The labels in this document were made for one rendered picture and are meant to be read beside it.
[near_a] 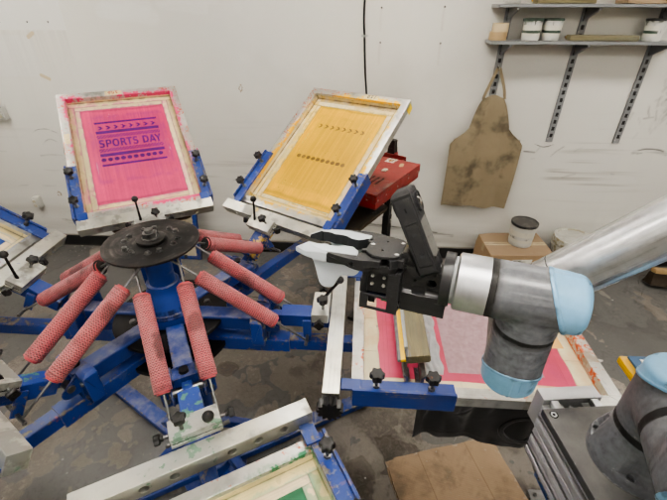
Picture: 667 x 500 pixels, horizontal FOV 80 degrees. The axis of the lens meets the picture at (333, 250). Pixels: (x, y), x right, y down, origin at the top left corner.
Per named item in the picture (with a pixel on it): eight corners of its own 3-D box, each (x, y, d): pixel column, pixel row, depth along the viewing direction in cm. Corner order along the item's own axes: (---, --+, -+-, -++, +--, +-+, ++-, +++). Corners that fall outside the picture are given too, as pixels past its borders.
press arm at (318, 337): (508, 351, 147) (512, 339, 144) (513, 363, 142) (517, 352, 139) (183, 335, 155) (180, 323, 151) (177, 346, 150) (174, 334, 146)
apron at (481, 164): (504, 205, 327) (540, 65, 271) (507, 209, 320) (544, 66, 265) (439, 203, 330) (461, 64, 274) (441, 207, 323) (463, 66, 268)
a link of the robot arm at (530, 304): (578, 357, 46) (603, 300, 42) (478, 333, 50) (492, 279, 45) (571, 314, 52) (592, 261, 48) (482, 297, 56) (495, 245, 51)
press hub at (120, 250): (262, 433, 213) (226, 204, 141) (243, 511, 180) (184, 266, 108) (191, 428, 215) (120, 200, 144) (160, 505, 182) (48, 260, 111)
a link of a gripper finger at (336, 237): (310, 264, 62) (361, 281, 57) (310, 228, 59) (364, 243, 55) (321, 257, 64) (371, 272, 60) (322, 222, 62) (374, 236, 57)
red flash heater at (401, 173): (359, 164, 277) (359, 147, 270) (421, 178, 255) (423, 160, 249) (307, 193, 234) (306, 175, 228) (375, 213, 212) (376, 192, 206)
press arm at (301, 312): (331, 316, 144) (331, 306, 142) (330, 327, 139) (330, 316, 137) (284, 314, 145) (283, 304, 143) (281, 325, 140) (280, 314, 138)
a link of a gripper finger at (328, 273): (290, 287, 55) (356, 295, 54) (290, 248, 52) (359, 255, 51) (296, 277, 58) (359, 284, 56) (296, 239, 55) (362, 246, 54)
